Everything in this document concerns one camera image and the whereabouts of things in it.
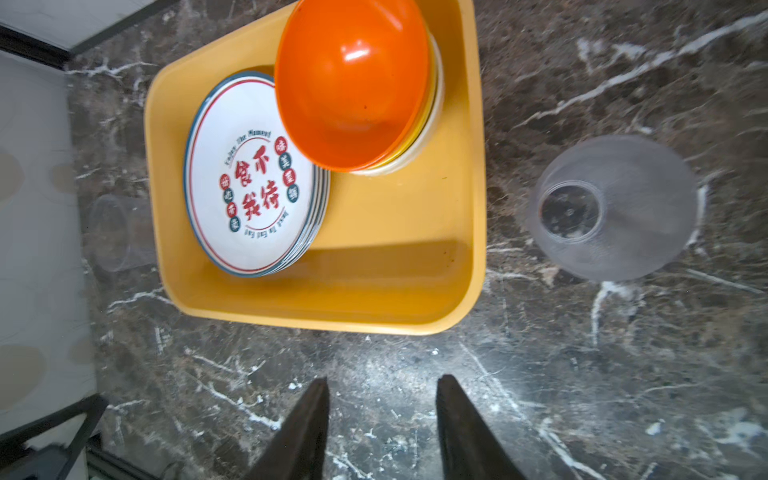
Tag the yellow plastic bin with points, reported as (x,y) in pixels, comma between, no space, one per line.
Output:
(402,253)

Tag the yellow plastic bowl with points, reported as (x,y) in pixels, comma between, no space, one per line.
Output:
(419,124)

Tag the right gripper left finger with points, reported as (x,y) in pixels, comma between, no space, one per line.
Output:
(297,451)

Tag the grey translucent cup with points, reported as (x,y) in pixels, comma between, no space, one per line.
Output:
(614,208)

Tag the left black frame post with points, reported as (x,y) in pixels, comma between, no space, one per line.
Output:
(50,32)

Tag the white plate quatrefoil design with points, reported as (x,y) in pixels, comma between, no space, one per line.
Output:
(312,223)

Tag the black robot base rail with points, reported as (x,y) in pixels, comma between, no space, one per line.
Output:
(20,460)

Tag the clear plastic cup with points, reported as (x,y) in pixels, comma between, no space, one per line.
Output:
(120,231)

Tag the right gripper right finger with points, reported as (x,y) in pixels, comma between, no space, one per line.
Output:
(469,450)

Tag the cream and orange bowl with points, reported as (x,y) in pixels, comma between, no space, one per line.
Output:
(425,128)

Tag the orange plastic bowl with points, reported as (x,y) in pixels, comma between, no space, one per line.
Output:
(353,79)

